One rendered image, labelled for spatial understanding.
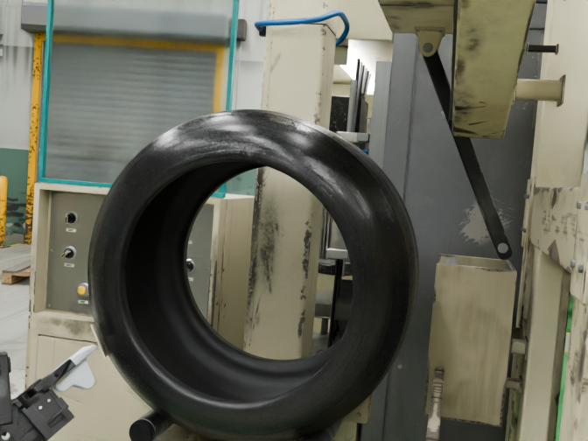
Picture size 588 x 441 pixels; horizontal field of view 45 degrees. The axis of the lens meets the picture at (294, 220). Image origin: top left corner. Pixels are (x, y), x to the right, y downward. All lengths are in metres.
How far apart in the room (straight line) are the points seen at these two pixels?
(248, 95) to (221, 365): 8.95
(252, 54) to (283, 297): 8.95
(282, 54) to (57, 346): 1.07
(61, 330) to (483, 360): 1.19
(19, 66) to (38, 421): 10.26
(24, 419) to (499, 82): 0.90
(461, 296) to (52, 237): 1.22
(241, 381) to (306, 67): 0.65
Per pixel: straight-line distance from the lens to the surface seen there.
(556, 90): 1.26
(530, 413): 1.44
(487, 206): 1.36
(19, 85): 11.28
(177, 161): 1.14
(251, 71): 10.30
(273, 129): 1.11
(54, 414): 1.20
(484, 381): 1.41
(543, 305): 1.40
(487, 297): 1.37
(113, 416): 2.07
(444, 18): 1.31
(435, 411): 1.14
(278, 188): 1.47
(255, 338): 1.52
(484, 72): 1.11
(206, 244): 1.92
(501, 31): 1.01
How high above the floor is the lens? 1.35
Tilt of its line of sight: 4 degrees down
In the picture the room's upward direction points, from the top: 4 degrees clockwise
